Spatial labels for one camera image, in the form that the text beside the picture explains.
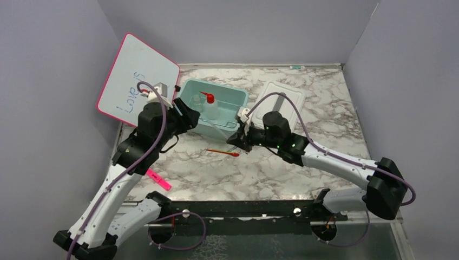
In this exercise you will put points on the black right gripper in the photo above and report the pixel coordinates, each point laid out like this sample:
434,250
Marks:
241,140

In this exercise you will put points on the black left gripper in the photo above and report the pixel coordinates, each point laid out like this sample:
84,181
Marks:
189,118

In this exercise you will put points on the small clear glass jar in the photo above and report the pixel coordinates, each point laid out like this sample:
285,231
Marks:
197,104

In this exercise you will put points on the white squeeze bottle red nozzle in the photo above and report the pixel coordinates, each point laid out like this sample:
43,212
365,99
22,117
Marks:
211,110

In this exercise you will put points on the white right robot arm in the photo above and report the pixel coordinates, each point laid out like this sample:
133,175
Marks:
379,185

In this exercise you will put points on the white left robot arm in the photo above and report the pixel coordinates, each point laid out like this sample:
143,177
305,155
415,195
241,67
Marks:
98,234

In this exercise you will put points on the red plastic dropper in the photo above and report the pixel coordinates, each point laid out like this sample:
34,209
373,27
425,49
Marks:
233,154

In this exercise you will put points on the teal plastic bin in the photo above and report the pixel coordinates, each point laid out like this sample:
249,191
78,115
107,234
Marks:
229,99

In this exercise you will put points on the white plastic bin lid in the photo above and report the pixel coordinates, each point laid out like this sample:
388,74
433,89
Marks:
279,103

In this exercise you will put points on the pink highlighter marker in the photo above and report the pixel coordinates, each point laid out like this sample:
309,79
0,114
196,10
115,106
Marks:
158,180

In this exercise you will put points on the pink framed whiteboard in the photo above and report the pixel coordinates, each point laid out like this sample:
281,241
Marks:
136,61

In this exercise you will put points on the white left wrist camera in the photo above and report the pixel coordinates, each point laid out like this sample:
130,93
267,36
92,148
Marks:
158,94

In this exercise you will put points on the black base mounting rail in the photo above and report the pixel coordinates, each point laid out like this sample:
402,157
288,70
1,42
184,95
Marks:
232,218

